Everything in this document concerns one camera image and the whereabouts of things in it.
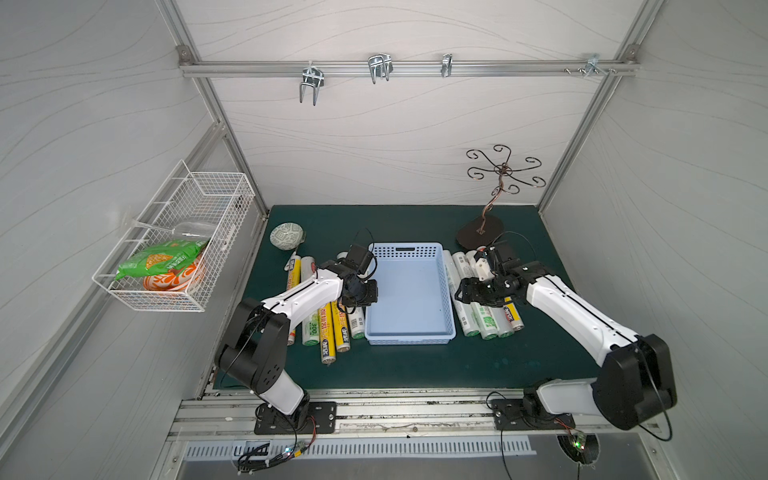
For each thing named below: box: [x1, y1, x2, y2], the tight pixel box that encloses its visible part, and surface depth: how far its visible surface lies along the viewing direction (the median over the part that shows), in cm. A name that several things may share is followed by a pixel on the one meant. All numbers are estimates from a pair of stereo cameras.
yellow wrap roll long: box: [319, 302, 337, 364], surface depth 86 cm
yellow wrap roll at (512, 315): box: [504, 296, 524, 332], surface depth 89 cm
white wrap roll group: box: [347, 306, 365, 339], surface depth 87 cm
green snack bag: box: [116, 239, 210, 279], surface depth 55 cm
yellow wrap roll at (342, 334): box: [331, 300, 351, 352], surface depth 86 cm
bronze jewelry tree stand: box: [457, 145, 546, 250], surface depth 93 cm
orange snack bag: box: [143, 262, 198, 291], surface depth 61 cm
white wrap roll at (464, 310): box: [443, 249, 481, 337], surface depth 90 cm
